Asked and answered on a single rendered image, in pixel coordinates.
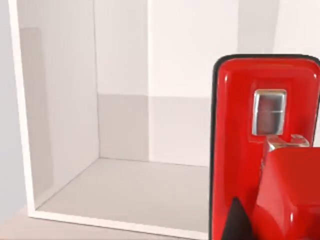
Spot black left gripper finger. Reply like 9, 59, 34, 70
221, 196, 253, 240

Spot red stapler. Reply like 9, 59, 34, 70
210, 53, 320, 240

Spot white open cabinet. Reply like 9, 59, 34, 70
7, 0, 320, 240

